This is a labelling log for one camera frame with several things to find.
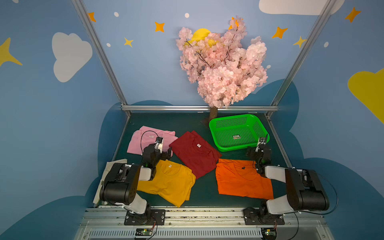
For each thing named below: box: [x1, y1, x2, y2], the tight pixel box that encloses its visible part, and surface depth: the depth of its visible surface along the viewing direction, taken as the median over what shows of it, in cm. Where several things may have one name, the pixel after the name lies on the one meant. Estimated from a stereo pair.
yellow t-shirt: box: [137, 159, 196, 208], surface depth 86 cm
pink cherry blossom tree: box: [176, 16, 268, 121], surface depth 76 cm
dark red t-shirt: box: [169, 130, 223, 179], surface depth 100 cm
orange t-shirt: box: [215, 158, 274, 199], surface depth 88 cm
